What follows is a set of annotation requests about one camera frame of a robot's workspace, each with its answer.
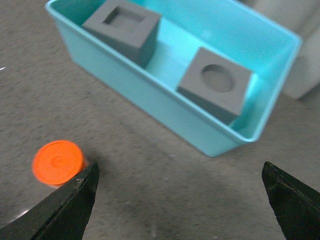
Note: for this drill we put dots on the orange cylinder with white numbers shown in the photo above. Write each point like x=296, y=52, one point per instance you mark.
x=57, y=162

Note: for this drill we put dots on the gray cube with square hole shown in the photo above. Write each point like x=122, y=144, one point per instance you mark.
x=126, y=27

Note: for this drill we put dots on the light blue plastic box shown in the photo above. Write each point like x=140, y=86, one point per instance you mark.
x=226, y=27

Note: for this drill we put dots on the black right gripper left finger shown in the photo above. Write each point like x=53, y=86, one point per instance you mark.
x=63, y=215

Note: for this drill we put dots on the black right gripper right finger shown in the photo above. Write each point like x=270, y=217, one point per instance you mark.
x=295, y=204

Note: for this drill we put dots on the gray cube with round hole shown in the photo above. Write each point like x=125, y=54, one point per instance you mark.
x=216, y=84

